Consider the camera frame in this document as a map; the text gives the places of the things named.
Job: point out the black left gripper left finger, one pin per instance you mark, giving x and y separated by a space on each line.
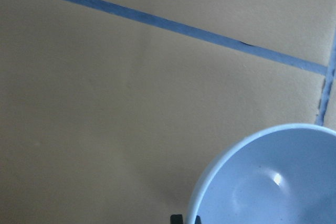
176 219

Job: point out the light blue bowl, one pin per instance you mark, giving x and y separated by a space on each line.
283 174

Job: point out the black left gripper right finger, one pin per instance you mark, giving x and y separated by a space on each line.
198 220

